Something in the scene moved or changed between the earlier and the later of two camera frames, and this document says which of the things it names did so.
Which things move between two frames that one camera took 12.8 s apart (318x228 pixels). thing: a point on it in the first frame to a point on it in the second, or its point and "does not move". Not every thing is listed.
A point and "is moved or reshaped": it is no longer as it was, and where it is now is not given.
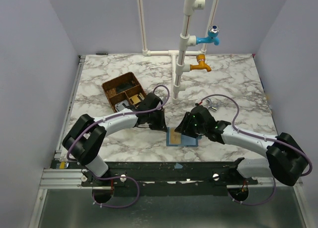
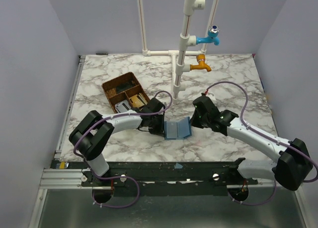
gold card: (134, 99) does not move
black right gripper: (187, 123) to (196, 119)
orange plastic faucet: (200, 58) does not move
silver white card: (121, 105) does not move
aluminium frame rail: (61, 179) does not move
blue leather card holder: (186, 140) is moved or reshaped
